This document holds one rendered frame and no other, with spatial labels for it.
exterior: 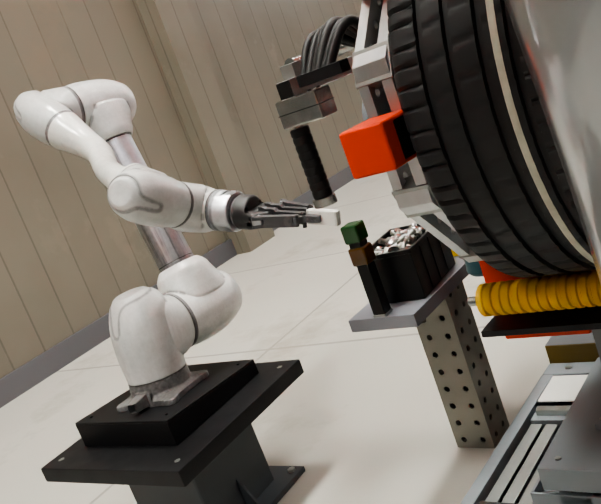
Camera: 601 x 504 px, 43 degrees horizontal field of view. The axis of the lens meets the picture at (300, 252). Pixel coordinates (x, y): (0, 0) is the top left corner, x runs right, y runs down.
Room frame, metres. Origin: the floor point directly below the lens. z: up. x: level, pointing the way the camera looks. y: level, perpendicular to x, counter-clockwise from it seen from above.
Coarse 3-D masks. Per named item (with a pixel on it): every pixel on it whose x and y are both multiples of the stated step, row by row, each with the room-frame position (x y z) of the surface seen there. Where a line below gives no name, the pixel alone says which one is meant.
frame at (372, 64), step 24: (384, 0) 1.19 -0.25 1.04; (360, 24) 1.20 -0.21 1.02; (384, 24) 1.16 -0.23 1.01; (360, 48) 1.17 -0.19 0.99; (384, 48) 1.13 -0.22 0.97; (360, 72) 1.15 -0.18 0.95; (384, 72) 1.12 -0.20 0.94; (384, 96) 1.17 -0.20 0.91; (408, 168) 1.17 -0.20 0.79; (408, 192) 1.14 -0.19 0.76; (408, 216) 1.17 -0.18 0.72; (432, 216) 1.19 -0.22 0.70; (456, 240) 1.23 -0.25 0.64
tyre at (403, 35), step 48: (432, 0) 1.04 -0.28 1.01; (480, 0) 0.98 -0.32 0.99; (432, 48) 1.02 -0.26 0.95; (480, 48) 0.98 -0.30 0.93; (432, 96) 1.03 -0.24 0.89; (480, 96) 0.98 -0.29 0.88; (528, 96) 0.94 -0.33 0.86; (432, 144) 1.03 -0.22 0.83; (480, 144) 0.99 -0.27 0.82; (528, 144) 0.95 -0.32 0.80; (432, 192) 1.07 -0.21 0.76; (480, 192) 1.02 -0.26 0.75; (528, 192) 0.99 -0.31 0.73; (480, 240) 1.07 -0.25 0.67; (528, 240) 1.05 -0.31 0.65
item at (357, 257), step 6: (366, 246) 1.55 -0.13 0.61; (348, 252) 1.56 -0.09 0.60; (354, 252) 1.55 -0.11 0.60; (360, 252) 1.54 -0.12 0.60; (366, 252) 1.54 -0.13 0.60; (372, 252) 1.55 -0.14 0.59; (354, 258) 1.55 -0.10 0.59; (360, 258) 1.54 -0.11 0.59; (366, 258) 1.54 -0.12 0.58; (372, 258) 1.55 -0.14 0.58; (354, 264) 1.55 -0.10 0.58; (360, 264) 1.54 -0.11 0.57; (366, 264) 1.54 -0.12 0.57
